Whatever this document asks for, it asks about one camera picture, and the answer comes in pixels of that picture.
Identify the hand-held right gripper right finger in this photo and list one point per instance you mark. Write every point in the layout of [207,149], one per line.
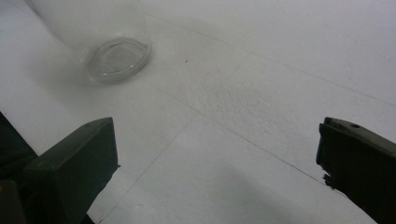
[361,168]

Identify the clear glass jar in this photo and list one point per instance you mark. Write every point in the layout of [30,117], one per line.
[118,59]

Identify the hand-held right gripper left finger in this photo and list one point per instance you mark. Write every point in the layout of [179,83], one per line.
[71,168]

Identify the white table cover sheet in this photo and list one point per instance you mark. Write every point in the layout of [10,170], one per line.
[249,93]

